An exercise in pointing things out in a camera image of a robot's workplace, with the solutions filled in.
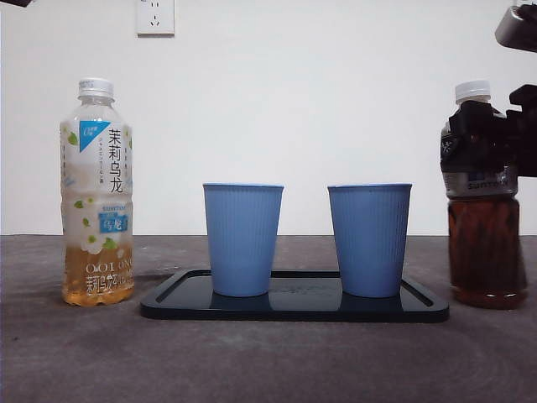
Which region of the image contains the dark oolong tea bottle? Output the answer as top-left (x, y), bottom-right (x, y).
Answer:
top-left (439, 80), bottom-right (529, 311)

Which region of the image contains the pale jasmine tea bottle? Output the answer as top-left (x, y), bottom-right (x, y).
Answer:
top-left (60, 77), bottom-right (136, 306)

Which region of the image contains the blue ribbed cup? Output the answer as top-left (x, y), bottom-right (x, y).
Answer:
top-left (202, 182), bottom-right (285, 298)
top-left (326, 182), bottom-right (413, 299)

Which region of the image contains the dark blue flat tray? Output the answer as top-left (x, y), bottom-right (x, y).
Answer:
top-left (139, 269), bottom-right (451, 323)

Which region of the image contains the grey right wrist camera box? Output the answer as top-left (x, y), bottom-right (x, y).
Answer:
top-left (493, 3), bottom-right (537, 50)

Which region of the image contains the white wall socket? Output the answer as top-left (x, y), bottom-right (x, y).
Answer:
top-left (136, 0), bottom-right (176, 38)

